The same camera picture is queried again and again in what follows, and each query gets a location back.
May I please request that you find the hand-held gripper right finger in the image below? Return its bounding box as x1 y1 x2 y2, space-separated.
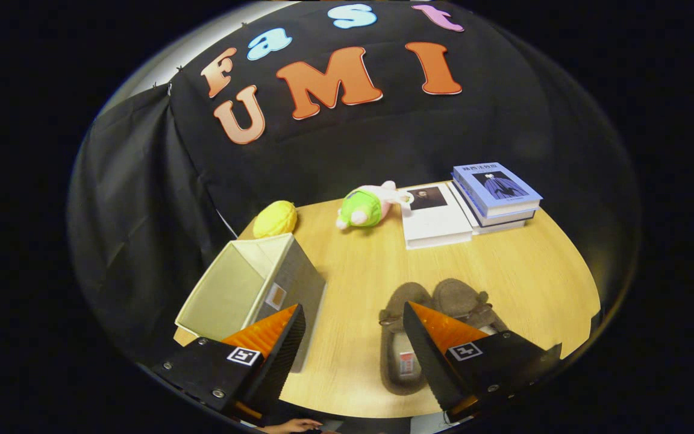
403 300 563 423

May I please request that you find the white book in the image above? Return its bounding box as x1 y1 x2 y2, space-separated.
399 184 474 250

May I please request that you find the green and pink plush toy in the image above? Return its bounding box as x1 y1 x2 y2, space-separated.
336 181 414 230

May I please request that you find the thin blue book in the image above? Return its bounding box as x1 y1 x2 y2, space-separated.
448 181 540 234

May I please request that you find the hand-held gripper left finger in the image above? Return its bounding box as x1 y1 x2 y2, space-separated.
151 303 307 423

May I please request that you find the black backdrop cloth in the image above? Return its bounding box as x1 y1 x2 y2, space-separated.
67 0 643 362

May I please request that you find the yellow bread plush toy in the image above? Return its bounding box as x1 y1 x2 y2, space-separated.
253 201 298 239

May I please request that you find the blue book with figure cover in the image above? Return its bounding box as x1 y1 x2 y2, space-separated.
451 162 543 219

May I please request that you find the grey fabric storage box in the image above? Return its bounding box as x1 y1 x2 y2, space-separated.
174 233 327 373

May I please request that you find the brown fuzzy shoe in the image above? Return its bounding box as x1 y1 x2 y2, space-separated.
379 282 435 396
431 278 509 335

